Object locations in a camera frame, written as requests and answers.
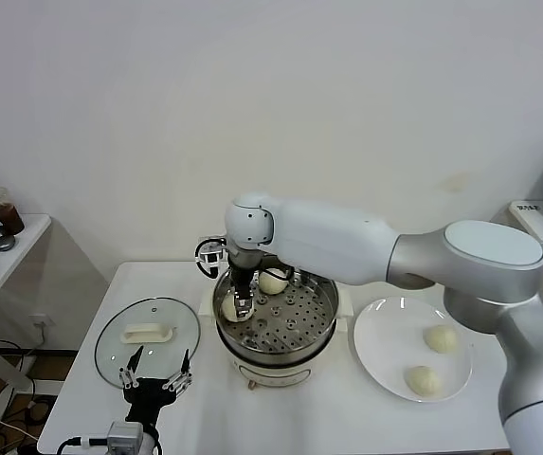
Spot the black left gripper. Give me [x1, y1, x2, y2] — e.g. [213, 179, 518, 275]
[118, 344, 194, 426]

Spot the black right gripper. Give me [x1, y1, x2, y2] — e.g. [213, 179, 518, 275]
[230, 265, 259, 321]

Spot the white steamed baozi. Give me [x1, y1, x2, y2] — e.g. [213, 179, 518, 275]
[403, 364, 443, 398]
[257, 267, 290, 296]
[221, 292, 257, 324]
[423, 325, 459, 355]

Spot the glass lid with cream handle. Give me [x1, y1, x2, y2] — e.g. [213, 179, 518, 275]
[94, 297, 202, 391]

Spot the perforated steel steamer basket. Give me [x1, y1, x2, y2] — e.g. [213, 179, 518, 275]
[212, 258, 340, 355]

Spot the cream electric cooker pot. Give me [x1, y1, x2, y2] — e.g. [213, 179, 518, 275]
[198, 286, 353, 392]

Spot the white round plate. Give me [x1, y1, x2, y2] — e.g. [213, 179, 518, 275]
[353, 297, 474, 404]

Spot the white side table with cup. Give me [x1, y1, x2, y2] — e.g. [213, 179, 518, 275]
[0, 213, 53, 394]

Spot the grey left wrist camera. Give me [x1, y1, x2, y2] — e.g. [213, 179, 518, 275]
[107, 420, 144, 454]

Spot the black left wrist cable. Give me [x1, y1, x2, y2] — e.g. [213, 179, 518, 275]
[57, 435, 111, 455]

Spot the black floor cable bundle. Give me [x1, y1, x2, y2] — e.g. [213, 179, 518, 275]
[0, 378, 59, 455]

